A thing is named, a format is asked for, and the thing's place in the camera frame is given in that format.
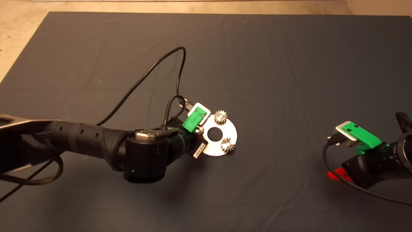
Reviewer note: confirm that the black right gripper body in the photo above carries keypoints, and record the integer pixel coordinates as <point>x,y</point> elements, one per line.
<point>371,166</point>

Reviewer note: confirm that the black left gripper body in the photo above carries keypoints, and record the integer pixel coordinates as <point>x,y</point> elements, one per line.
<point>193,145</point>

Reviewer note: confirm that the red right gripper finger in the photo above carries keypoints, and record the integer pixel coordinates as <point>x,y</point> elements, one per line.
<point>338,176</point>

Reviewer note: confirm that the small steel planetary gear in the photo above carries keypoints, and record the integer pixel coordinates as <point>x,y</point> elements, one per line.
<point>220,120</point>
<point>199,130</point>
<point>228,147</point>

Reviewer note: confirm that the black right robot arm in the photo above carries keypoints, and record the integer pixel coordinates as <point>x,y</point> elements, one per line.
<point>405,151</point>

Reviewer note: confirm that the round metal carrier plate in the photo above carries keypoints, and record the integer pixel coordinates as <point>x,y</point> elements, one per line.
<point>222,129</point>

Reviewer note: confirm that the dark grey table cloth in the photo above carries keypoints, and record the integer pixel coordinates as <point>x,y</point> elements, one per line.
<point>257,48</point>

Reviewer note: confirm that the green left camera mount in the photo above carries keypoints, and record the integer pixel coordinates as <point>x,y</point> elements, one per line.
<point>193,120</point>

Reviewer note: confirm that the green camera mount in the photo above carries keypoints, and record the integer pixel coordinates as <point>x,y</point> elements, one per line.
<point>193,120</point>
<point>363,137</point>

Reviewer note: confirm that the green right camera mount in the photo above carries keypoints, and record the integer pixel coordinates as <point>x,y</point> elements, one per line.
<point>363,137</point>

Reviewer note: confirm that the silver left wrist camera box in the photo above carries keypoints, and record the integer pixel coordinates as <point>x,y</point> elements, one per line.
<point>204,109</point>

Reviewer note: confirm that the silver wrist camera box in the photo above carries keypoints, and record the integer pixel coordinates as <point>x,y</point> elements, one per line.
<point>204,109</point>
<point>342,130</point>

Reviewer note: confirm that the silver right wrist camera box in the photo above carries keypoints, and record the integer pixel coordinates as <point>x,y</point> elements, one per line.
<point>342,130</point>

